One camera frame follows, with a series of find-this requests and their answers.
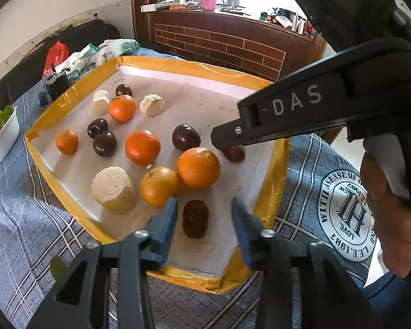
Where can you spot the orange mandarin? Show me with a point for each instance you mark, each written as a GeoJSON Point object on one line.
{"type": "Point", "coordinates": [67, 142]}
{"type": "Point", "coordinates": [142, 147]}
{"type": "Point", "coordinates": [122, 108]}

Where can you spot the black sofa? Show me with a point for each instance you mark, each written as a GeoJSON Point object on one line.
{"type": "Point", "coordinates": [29, 71]}

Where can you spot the black cup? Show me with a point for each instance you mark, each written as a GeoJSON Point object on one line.
{"type": "Point", "coordinates": [57, 82]}

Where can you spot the yellow white tray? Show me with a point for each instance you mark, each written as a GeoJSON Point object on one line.
{"type": "Point", "coordinates": [196, 94]}

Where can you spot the white bowl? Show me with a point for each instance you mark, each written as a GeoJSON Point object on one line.
{"type": "Point", "coordinates": [9, 134]}

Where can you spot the small dark plum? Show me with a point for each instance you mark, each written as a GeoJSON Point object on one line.
{"type": "Point", "coordinates": [123, 89]}

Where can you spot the right forearm dark sleeve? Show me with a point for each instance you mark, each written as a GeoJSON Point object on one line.
{"type": "Point", "coordinates": [390, 299]}

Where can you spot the red plastic bag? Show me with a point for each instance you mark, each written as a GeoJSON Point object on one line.
{"type": "Point", "coordinates": [56, 55]}

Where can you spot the blue plaid tablecloth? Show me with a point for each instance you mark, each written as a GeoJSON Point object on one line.
{"type": "Point", "coordinates": [35, 227]}

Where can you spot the small white yam piece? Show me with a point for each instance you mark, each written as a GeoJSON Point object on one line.
{"type": "Point", "coordinates": [152, 105]}

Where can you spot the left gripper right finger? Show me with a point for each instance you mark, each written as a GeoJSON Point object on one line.
{"type": "Point", "coordinates": [301, 281]}

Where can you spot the yellowish mandarin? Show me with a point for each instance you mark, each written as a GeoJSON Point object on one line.
{"type": "Point", "coordinates": [159, 184]}

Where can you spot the person right hand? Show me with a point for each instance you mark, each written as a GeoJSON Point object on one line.
{"type": "Point", "coordinates": [392, 218]}

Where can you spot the big orange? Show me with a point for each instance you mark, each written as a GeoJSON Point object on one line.
{"type": "Point", "coordinates": [199, 168]}

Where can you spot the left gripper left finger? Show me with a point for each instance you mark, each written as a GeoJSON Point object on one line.
{"type": "Point", "coordinates": [79, 298]}

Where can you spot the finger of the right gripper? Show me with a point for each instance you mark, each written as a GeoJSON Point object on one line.
{"type": "Point", "coordinates": [234, 133]}

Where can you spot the red date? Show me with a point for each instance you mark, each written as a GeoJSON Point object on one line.
{"type": "Point", "coordinates": [235, 154]}
{"type": "Point", "coordinates": [195, 219]}

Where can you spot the white crumpled cloth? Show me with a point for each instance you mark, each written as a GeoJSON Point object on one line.
{"type": "Point", "coordinates": [91, 55]}

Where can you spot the large white yam chunk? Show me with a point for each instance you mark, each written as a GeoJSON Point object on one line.
{"type": "Point", "coordinates": [113, 189]}

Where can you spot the green leaf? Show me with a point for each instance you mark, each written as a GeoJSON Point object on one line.
{"type": "Point", "coordinates": [57, 267]}

